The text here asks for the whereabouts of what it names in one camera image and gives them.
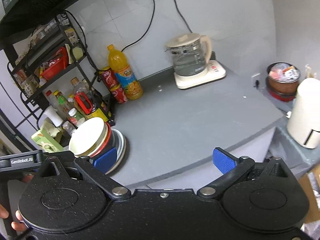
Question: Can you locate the red drink can upper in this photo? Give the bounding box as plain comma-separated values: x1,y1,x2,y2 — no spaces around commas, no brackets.
99,66,119,89

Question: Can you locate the dark oil bottle red handle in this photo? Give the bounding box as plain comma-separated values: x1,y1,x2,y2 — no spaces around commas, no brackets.
75,92,108,122

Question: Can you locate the cream rice cooker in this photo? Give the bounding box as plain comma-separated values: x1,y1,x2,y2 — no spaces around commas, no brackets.
287,77,320,149

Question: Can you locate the orange juice bottle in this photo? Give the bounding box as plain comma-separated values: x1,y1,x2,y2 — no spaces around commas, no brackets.
107,44,143,100

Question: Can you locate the red drink can lower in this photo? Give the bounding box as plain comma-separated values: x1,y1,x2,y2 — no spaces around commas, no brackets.
110,84,128,104

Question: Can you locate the black kettle cable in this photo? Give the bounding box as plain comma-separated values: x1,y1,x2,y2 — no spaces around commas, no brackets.
164,0,194,34

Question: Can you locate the red plate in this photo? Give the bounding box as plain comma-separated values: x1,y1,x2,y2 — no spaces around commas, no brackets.
88,123,112,158

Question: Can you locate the cream ceramic bowl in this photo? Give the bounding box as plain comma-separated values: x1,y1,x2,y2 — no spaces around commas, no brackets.
68,117,108,156

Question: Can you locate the pot with snack packets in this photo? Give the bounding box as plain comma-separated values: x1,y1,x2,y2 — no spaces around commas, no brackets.
266,62,301,102

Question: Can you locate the person's hand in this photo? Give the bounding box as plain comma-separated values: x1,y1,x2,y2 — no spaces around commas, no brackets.
0,174,34,233

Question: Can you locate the clear spice shaker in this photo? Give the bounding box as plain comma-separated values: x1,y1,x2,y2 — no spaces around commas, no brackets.
62,121,76,137

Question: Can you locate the red basket on shelf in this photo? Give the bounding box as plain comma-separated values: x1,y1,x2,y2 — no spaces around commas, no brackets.
40,47,69,81

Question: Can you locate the cardboard box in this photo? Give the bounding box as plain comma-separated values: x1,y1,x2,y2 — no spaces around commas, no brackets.
298,164,319,224

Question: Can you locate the red drink can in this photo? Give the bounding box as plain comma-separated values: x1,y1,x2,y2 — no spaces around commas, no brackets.
110,84,128,104
99,66,119,89

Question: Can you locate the brown sauce bottle green label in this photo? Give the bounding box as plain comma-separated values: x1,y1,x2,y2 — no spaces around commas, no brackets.
53,90,73,120

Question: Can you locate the black kitchen rack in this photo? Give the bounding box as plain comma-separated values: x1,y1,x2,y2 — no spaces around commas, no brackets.
0,10,117,128

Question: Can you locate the glass kettle with cream lid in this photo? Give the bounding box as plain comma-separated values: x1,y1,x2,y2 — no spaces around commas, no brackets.
165,33,212,77

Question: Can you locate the green paper box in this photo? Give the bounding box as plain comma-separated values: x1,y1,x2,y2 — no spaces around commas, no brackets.
31,129,63,153

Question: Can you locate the white cap green bottle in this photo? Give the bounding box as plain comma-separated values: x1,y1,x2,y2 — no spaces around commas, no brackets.
68,108,86,127

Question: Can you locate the white cylindrical container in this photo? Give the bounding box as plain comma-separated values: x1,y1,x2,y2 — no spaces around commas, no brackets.
44,105,63,127

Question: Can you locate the black power cable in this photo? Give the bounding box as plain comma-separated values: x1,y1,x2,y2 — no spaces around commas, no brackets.
120,0,156,53

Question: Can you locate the cream kettle base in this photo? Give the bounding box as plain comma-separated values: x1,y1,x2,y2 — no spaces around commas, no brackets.
174,60,226,89

